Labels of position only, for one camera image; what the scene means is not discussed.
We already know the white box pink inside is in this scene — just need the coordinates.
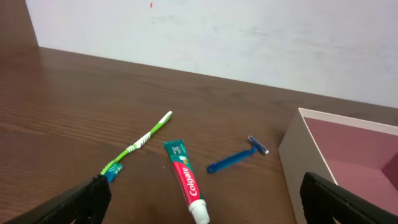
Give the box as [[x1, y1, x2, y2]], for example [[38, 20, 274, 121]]
[[278, 108, 397, 223]]

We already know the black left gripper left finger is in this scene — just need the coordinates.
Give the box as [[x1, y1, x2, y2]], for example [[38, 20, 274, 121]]
[[6, 175, 112, 224]]

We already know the Colgate toothpaste tube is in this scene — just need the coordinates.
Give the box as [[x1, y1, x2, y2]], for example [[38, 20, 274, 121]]
[[164, 140, 210, 224]]

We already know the green white toothbrush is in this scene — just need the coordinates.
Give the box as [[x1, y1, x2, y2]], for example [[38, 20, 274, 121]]
[[100, 111, 173, 182]]

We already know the blue disposable razor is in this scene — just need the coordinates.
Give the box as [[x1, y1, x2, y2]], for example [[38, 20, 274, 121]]
[[206, 136, 269, 174]]

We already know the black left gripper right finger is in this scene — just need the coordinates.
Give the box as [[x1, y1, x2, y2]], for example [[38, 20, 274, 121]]
[[300, 172, 397, 224]]

